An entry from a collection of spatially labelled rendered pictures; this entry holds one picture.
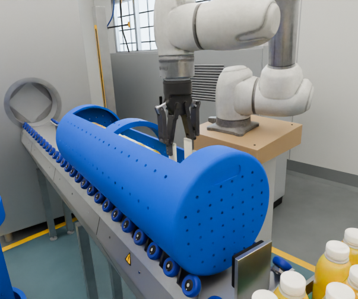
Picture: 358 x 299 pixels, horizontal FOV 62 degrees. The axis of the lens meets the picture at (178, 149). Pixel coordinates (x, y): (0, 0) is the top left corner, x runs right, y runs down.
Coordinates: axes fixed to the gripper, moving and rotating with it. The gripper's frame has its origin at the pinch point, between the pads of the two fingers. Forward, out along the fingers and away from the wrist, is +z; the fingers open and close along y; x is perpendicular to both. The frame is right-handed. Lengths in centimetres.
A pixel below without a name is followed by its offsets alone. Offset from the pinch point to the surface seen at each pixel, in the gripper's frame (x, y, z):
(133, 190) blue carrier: 6.7, 18.3, 3.0
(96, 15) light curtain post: -116, -26, -49
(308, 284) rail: 38.8, -2.9, 18.5
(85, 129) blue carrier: -35.5, 14.5, -3.2
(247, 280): 31.6, 7.0, 17.1
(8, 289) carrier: -29, 47, 41
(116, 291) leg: -72, -1, 102
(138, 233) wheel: 0.4, 15.1, 19.1
